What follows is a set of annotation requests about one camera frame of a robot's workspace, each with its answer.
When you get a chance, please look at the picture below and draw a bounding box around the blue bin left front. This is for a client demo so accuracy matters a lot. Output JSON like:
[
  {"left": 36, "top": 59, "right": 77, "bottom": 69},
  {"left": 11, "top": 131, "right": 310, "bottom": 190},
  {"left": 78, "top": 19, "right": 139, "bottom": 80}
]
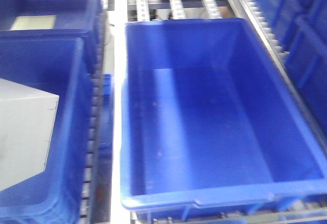
[{"left": 1, "top": 38, "right": 93, "bottom": 223}]

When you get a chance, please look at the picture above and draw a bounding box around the gray hollow square base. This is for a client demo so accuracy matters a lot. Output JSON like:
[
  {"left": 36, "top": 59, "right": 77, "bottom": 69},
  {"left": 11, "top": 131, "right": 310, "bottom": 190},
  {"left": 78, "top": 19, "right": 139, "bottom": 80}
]
[{"left": 1, "top": 79, "right": 59, "bottom": 190}]

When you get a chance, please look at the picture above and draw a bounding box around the blue bin left rear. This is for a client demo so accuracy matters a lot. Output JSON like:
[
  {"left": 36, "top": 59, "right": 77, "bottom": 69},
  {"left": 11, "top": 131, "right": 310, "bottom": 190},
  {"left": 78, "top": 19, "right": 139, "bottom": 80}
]
[{"left": 1, "top": 0, "right": 104, "bottom": 73}]

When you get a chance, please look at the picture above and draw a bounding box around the blue bin far right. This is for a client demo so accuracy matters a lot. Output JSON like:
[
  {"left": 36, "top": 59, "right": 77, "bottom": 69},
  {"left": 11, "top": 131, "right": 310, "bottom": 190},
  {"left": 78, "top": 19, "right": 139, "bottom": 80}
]
[{"left": 247, "top": 0, "right": 327, "bottom": 143}]

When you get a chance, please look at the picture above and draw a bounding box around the blue target bin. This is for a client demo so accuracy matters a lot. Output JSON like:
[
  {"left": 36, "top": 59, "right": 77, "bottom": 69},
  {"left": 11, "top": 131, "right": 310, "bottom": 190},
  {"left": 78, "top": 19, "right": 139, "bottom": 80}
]
[{"left": 121, "top": 18, "right": 326, "bottom": 215}]

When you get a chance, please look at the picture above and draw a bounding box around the white roller track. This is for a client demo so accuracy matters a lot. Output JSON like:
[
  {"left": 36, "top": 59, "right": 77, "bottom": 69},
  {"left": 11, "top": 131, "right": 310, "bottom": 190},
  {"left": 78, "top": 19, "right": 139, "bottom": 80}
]
[{"left": 237, "top": 0, "right": 290, "bottom": 61}]

